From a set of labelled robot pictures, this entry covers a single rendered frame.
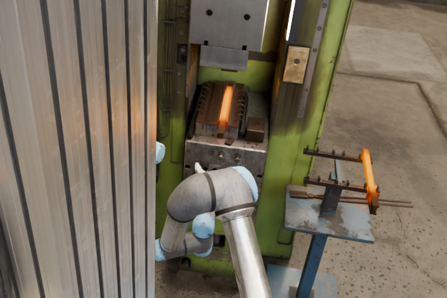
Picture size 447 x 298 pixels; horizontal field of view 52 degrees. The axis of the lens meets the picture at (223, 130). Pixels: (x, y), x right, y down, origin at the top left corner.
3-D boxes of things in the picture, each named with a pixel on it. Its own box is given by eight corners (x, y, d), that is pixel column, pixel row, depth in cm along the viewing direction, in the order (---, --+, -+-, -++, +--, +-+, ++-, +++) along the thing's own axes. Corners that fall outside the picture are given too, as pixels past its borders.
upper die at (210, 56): (246, 71, 195) (249, 50, 189) (199, 65, 195) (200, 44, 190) (251, 34, 229) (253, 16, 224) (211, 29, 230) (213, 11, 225)
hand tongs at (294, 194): (410, 202, 225) (412, 200, 224) (413, 208, 221) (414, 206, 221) (289, 191, 223) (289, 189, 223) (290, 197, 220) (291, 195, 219)
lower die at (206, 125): (237, 140, 214) (239, 124, 209) (194, 134, 215) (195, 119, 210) (243, 96, 249) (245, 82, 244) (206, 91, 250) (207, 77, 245)
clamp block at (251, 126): (263, 143, 214) (265, 132, 210) (245, 141, 214) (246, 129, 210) (263, 129, 224) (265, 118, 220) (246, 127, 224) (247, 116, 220)
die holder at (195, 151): (255, 222, 233) (267, 151, 209) (181, 211, 235) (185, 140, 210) (259, 156, 280) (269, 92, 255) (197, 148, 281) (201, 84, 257)
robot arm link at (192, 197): (175, 209, 121) (156, 271, 160) (214, 201, 125) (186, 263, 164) (164, 171, 127) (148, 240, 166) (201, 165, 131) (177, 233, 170)
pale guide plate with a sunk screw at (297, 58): (302, 84, 208) (309, 49, 199) (283, 81, 209) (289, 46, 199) (302, 82, 210) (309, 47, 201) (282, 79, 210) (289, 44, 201)
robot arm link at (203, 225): (190, 239, 159) (191, 221, 154) (195, 217, 168) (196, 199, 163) (213, 242, 158) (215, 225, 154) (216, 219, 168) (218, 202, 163)
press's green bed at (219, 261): (243, 281, 260) (254, 221, 234) (178, 271, 261) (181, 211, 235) (249, 213, 306) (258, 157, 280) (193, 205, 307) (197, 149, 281)
